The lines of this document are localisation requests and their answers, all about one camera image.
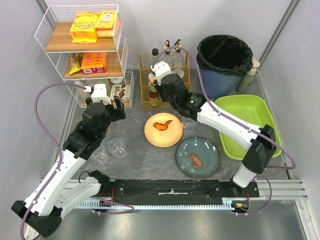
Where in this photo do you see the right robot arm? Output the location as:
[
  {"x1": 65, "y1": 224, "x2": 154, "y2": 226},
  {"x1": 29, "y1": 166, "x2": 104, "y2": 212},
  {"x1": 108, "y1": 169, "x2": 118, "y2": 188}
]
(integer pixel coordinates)
[{"x1": 151, "y1": 73, "x2": 277, "y2": 189}]

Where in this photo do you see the orange fried chicken piece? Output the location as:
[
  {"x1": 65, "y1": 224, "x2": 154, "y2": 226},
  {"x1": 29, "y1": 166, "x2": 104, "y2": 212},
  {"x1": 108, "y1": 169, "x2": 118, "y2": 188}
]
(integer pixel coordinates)
[{"x1": 153, "y1": 120, "x2": 173, "y2": 131}]

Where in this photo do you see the green plastic tray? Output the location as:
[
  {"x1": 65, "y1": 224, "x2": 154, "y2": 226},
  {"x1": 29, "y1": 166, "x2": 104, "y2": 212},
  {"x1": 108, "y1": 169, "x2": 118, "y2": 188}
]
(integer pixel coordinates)
[{"x1": 215, "y1": 94, "x2": 282, "y2": 161}]

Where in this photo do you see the white lid container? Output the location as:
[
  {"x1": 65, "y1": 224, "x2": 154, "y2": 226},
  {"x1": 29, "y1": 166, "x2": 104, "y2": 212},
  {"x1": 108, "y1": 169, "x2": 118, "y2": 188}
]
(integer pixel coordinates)
[{"x1": 110, "y1": 77, "x2": 123, "y2": 84}]

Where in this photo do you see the grey green pump bottle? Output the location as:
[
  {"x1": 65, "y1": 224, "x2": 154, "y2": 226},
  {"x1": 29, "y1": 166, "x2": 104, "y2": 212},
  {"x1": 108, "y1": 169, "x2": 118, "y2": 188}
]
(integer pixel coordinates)
[{"x1": 235, "y1": 57, "x2": 260, "y2": 94}]

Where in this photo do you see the beige round plate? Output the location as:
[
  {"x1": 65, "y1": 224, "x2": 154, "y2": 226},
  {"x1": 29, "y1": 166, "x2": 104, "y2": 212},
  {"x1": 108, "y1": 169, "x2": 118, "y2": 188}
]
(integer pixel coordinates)
[{"x1": 144, "y1": 112, "x2": 183, "y2": 148}]

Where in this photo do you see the yellow candy bag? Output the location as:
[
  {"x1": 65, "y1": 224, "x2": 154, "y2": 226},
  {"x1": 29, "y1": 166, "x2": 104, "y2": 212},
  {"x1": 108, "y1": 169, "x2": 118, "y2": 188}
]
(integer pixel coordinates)
[{"x1": 68, "y1": 53, "x2": 81, "y2": 75}]

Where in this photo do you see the blue trash bin black bag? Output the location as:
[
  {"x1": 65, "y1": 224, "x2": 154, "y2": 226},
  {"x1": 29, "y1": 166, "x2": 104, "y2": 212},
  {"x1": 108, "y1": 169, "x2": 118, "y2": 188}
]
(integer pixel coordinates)
[{"x1": 196, "y1": 34, "x2": 254, "y2": 99}]

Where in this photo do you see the tall clear jar silver lid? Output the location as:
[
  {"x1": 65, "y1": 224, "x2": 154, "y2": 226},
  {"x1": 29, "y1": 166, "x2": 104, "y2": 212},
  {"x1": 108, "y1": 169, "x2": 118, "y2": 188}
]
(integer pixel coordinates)
[{"x1": 172, "y1": 68, "x2": 185, "y2": 80}]

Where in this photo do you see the clear glass cup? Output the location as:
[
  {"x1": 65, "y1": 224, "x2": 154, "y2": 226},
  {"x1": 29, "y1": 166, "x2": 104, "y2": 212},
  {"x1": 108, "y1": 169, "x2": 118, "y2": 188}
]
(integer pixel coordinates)
[{"x1": 181, "y1": 116, "x2": 196, "y2": 133}]

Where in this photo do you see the yellow sponge pack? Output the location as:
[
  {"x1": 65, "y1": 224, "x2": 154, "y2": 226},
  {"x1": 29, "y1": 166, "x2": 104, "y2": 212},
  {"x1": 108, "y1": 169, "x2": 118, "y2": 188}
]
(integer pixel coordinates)
[{"x1": 95, "y1": 10, "x2": 117, "y2": 38}]

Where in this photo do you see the dark soy sauce bottle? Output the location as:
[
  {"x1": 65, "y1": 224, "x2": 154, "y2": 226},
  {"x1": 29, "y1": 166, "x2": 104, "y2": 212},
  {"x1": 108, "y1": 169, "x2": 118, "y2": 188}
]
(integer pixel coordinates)
[{"x1": 150, "y1": 48, "x2": 159, "y2": 66}]

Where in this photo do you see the white wire shelf rack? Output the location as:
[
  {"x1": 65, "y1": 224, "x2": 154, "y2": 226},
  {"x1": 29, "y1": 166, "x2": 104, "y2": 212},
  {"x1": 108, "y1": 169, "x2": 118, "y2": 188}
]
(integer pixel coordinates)
[{"x1": 34, "y1": 4, "x2": 135, "y2": 107}]

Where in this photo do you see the beige squeeze bottle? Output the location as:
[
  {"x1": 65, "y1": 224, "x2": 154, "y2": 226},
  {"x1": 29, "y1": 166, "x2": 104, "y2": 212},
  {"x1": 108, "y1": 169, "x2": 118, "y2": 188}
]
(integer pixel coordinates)
[{"x1": 73, "y1": 80, "x2": 91, "y2": 102}]

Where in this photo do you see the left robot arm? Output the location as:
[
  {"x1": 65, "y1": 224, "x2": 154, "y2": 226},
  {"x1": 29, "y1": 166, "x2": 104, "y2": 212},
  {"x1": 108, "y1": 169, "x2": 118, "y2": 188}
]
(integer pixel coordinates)
[{"x1": 11, "y1": 97, "x2": 126, "y2": 238}]

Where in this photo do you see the orange cardboard box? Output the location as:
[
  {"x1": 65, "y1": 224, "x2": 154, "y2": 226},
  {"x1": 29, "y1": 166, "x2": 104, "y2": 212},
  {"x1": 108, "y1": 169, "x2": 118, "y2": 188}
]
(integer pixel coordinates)
[{"x1": 81, "y1": 52, "x2": 108, "y2": 75}]

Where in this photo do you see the blue ceramic plate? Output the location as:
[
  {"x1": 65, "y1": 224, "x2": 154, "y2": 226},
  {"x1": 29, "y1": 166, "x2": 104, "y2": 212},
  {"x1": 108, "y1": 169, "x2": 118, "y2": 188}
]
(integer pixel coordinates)
[{"x1": 175, "y1": 137, "x2": 220, "y2": 179}]

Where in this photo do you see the brown food piece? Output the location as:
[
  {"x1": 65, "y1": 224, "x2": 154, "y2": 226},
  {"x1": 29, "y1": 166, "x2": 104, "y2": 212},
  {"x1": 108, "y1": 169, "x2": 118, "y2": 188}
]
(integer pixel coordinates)
[{"x1": 189, "y1": 153, "x2": 203, "y2": 168}]

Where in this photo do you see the glass oil bottle gold spout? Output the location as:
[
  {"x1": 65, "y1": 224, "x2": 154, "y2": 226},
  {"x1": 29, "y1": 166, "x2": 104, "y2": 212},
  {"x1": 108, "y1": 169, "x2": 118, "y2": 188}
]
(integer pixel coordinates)
[{"x1": 173, "y1": 48, "x2": 185, "y2": 70}]

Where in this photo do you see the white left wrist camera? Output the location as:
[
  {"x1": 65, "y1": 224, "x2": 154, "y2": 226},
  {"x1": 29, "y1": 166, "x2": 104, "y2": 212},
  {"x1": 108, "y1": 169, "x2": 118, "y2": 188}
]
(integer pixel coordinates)
[{"x1": 84, "y1": 83, "x2": 112, "y2": 105}]

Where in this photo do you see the chobani yogurt tub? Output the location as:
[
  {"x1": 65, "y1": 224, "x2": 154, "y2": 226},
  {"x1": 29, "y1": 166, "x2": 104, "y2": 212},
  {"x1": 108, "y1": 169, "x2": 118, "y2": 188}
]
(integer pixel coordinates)
[{"x1": 109, "y1": 84, "x2": 130, "y2": 103}]

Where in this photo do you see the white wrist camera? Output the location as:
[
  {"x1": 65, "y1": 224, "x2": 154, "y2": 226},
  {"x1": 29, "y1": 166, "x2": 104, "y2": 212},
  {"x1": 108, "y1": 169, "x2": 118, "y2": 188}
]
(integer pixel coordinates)
[
  {"x1": 150, "y1": 61, "x2": 172, "y2": 82},
  {"x1": 84, "y1": 83, "x2": 112, "y2": 105}
]

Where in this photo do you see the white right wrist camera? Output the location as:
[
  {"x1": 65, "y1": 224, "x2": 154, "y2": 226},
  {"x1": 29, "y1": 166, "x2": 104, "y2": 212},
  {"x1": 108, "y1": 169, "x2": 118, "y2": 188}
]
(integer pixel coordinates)
[{"x1": 150, "y1": 61, "x2": 172, "y2": 82}]

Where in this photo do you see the yellow wire basket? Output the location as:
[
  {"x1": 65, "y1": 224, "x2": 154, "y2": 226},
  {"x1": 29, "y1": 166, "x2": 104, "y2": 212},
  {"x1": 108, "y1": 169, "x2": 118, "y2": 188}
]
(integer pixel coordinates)
[{"x1": 139, "y1": 50, "x2": 192, "y2": 111}]

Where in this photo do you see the clear plastic cup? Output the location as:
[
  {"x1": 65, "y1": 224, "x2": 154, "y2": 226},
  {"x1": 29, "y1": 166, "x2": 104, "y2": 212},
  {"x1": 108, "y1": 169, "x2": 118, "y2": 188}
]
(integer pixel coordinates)
[
  {"x1": 92, "y1": 145, "x2": 109, "y2": 164},
  {"x1": 108, "y1": 138, "x2": 127, "y2": 159}
]

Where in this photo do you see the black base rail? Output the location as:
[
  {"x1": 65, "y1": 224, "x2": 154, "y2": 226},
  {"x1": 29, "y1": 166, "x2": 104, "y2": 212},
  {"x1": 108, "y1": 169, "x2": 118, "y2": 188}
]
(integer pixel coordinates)
[{"x1": 97, "y1": 179, "x2": 260, "y2": 207}]

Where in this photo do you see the yellow cap sauce bottle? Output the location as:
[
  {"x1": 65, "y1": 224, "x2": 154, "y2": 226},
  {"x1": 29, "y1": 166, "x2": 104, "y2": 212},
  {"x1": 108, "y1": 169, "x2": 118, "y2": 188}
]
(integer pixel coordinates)
[{"x1": 149, "y1": 85, "x2": 161, "y2": 108}]

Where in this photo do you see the yellow snack box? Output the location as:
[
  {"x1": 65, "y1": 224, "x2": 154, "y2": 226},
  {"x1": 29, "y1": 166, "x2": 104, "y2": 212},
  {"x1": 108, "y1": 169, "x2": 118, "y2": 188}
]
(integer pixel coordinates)
[{"x1": 69, "y1": 11, "x2": 100, "y2": 43}]

